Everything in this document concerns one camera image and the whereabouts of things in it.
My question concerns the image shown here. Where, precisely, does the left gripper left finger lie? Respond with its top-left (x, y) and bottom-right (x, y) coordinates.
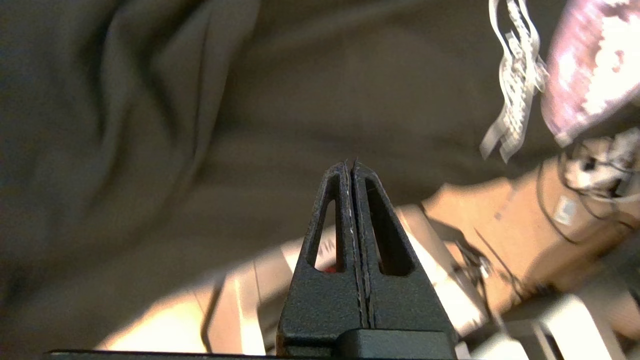
top-left (276, 162), bottom-right (368, 348)

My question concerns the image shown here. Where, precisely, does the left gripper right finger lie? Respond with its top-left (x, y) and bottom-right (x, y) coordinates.
top-left (352, 161), bottom-right (456, 330)

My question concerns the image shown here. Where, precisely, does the black printed t-shirt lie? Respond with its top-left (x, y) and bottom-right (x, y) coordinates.
top-left (0, 0), bottom-right (640, 360)

